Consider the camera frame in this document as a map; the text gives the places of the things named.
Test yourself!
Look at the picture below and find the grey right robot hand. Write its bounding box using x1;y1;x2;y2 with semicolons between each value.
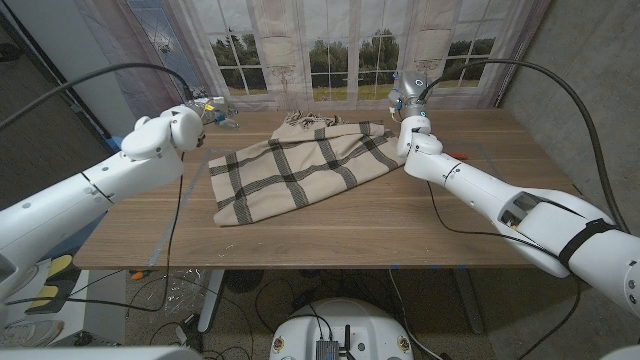
387;69;434;120

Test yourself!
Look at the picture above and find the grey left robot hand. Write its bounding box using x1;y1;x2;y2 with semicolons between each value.
192;97;241;131

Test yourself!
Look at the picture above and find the beige plaid scarf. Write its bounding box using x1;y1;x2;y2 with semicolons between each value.
208;110;409;228

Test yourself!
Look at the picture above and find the white robot shoulder cover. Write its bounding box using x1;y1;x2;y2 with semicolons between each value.
0;345;204;360

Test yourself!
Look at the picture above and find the printed window backdrop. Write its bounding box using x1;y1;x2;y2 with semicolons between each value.
73;0;551;151

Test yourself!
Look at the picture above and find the round black fan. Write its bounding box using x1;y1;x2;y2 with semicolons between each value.
223;269;265;295

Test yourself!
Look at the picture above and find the clear crumpled plastic wrap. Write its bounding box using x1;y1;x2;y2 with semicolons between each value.
164;269;207;317

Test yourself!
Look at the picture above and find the white table leg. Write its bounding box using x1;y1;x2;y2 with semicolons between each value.
197;269;226;334

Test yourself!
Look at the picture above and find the black yellow foot pedal unit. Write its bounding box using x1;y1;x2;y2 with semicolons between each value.
24;253;82;316

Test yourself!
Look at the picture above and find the white low cabinet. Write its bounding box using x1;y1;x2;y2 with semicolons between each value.
0;257;126;349

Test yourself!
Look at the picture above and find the grey table leg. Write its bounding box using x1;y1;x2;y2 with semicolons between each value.
452;269;486;335

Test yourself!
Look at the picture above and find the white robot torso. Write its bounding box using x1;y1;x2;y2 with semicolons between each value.
268;298;415;360

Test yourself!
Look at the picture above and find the small black electronics box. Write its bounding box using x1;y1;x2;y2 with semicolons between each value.
315;339;341;360

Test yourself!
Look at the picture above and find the grey white shoe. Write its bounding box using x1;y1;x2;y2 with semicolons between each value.
0;319;65;349

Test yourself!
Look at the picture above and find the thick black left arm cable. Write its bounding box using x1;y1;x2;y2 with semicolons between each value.
0;62;196;131

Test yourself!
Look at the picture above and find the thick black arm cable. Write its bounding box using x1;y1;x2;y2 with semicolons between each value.
0;62;196;131
418;58;631;234

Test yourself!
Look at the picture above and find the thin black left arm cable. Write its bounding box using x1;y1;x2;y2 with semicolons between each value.
4;149;185;312

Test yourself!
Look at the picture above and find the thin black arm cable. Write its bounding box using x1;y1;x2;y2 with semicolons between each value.
4;149;185;312
426;180;584;360

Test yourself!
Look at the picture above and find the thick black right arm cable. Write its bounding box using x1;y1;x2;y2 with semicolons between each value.
418;58;631;234

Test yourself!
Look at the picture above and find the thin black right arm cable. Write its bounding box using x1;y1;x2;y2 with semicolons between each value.
426;180;584;360

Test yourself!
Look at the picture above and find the black floor cable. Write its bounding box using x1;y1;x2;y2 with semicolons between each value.
254;278;301;334

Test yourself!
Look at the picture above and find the white floor cable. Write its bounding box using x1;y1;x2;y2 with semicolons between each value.
388;269;444;360

